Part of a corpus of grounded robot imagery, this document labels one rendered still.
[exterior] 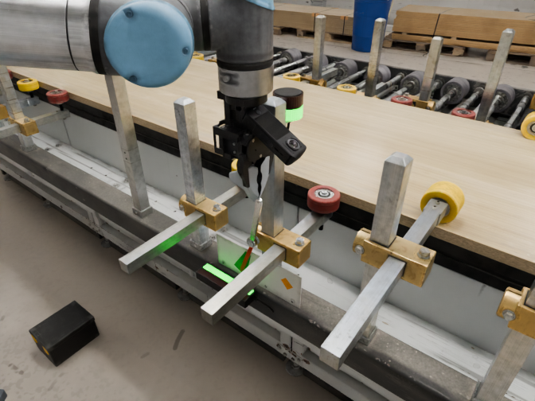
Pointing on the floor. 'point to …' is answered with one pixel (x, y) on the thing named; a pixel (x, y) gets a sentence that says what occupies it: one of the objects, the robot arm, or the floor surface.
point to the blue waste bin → (361, 40)
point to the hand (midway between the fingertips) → (257, 196)
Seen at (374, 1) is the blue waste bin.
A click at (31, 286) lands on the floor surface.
